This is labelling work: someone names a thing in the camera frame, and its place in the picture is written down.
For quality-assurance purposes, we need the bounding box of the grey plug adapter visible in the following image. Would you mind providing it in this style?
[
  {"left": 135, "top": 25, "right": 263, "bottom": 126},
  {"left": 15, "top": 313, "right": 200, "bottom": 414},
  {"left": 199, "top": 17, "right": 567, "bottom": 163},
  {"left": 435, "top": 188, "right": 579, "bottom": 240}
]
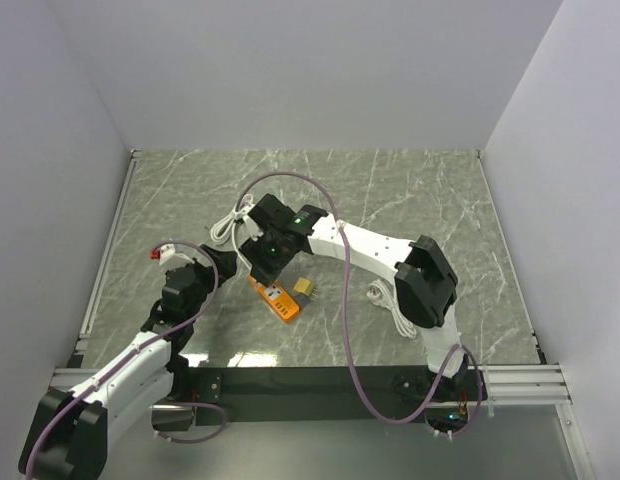
[{"left": 294, "top": 293, "right": 314, "bottom": 309}]

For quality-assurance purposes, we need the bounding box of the orange power strip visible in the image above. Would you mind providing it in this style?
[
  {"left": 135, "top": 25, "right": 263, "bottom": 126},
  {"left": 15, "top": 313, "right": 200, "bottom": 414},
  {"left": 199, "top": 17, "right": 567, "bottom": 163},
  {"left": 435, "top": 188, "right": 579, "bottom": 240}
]
[{"left": 247, "top": 275, "right": 301, "bottom": 324}]

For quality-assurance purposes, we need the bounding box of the black cube power adapter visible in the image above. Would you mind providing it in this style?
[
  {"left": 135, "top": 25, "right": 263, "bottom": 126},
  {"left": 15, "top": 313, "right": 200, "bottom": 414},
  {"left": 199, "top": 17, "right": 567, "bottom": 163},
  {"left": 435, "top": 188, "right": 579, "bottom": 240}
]
[{"left": 250, "top": 262, "right": 285, "bottom": 287}]

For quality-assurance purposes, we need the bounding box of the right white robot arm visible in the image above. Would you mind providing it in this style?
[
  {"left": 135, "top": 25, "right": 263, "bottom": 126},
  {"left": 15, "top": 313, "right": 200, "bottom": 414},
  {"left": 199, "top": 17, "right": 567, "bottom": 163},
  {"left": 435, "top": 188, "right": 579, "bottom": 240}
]
[{"left": 235, "top": 194, "right": 472, "bottom": 402}]

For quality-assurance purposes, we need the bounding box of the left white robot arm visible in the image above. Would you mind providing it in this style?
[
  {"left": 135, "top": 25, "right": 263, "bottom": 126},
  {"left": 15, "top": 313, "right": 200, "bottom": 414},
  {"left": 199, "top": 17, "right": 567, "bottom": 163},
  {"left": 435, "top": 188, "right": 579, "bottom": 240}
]
[{"left": 18, "top": 241, "right": 238, "bottom": 479}]

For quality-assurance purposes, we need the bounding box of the yellow plug adapter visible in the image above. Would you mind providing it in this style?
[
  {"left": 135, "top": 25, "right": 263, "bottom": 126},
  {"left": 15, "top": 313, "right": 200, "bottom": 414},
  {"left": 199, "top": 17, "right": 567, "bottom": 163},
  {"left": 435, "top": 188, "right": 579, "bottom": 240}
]
[{"left": 293, "top": 277, "right": 316, "bottom": 296}]

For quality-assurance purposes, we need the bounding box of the black base bar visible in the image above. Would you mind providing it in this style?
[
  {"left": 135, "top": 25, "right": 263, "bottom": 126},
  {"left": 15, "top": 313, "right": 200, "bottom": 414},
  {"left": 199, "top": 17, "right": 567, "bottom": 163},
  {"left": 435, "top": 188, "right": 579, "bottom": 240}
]
[{"left": 149, "top": 364, "right": 491, "bottom": 432}]

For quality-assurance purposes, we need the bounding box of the white cord of orange strip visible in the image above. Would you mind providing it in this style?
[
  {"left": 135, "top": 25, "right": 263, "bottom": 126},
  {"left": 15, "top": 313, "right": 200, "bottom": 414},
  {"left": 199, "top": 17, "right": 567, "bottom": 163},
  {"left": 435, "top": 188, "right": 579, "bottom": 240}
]
[{"left": 209, "top": 194, "right": 256, "bottom": 274}]

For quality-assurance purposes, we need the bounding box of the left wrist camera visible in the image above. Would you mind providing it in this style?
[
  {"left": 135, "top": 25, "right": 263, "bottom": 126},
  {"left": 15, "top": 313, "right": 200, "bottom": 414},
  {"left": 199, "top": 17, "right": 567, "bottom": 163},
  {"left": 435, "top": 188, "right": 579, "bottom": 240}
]
[{"left": 150, "top": 243, "right": 194, "bottom": 270}]

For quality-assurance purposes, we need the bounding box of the aluminium frame rail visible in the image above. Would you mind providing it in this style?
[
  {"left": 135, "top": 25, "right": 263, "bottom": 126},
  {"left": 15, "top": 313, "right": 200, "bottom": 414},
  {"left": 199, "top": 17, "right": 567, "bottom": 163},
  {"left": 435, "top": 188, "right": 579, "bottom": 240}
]
[{"left": 50, "top": 149, "right": 141, "bottom": 386}]

